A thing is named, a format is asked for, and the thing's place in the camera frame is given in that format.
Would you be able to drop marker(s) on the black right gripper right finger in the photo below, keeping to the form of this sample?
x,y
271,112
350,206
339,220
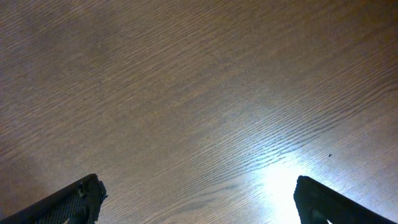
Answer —
x,y
317,203

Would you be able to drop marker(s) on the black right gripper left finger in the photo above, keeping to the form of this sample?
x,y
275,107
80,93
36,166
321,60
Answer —
x,y
79,202

